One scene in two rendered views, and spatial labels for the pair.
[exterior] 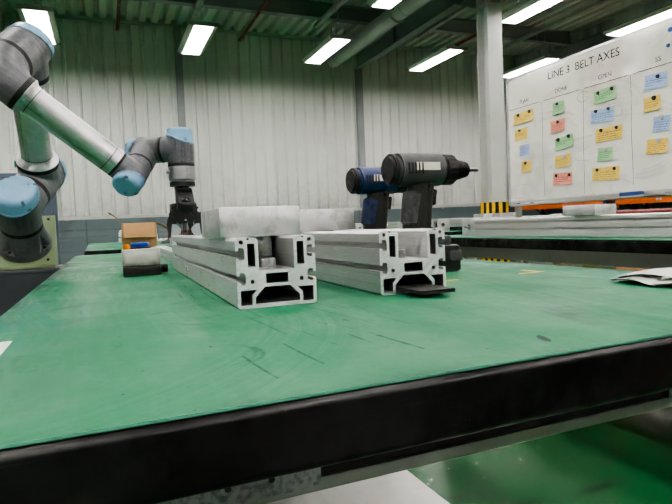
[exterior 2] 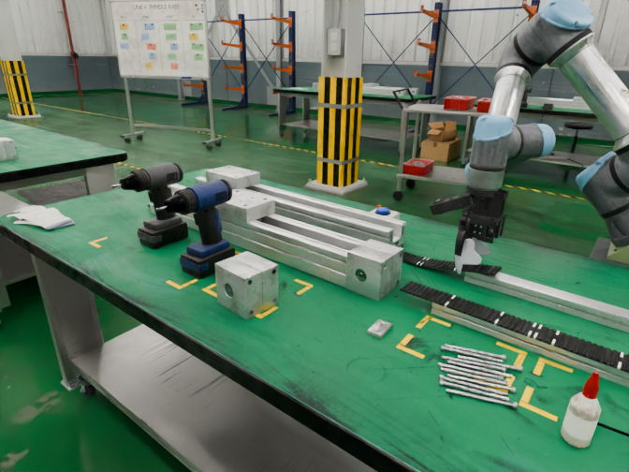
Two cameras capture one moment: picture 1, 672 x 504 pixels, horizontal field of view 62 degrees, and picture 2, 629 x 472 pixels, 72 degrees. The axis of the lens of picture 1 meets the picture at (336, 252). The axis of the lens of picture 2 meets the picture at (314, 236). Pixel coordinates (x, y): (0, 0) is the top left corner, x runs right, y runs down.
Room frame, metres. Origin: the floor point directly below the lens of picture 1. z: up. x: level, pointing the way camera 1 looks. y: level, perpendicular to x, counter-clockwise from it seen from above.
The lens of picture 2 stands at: (2.24, -0.37, 1.28)
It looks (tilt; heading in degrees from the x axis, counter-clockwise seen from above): 23 degrees down; 150
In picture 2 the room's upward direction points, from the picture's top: 1 degrees clockwise
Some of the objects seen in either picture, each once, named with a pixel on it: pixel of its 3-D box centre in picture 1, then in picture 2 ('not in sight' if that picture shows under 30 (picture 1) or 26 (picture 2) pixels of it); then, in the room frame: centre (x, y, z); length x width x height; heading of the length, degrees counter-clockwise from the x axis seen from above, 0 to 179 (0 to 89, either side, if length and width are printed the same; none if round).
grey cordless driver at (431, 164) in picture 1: (435, 212); (151, 207); (1.04, -0.19, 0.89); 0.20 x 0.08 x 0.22; 113
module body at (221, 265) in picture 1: (219, 257); (285, 209); (1.05, 0.22, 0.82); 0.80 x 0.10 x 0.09; 22
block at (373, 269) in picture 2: not in sight; (376, 266); (1.53, 0.22, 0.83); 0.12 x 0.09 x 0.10; 112
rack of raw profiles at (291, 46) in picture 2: not in sight; (232, 63); (-8.63, 3.61, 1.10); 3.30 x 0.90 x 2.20; 22
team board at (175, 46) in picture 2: not in sight; (165, 76); (-4.57, 1.09, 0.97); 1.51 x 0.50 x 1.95; 42
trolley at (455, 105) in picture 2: not in sight; (448, 148); (-0.66, 2.78, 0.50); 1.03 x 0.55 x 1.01; 34
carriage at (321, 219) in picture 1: (313, 227); (241, 209); (1.12, 0.04, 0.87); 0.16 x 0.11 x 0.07; 22
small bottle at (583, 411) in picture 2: not in sight; (585, 406); (2.03, 0.19, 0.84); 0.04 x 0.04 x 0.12
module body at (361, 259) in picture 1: (314, 251); (242, 225); (1.12, 0.04, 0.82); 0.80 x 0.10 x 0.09; 22
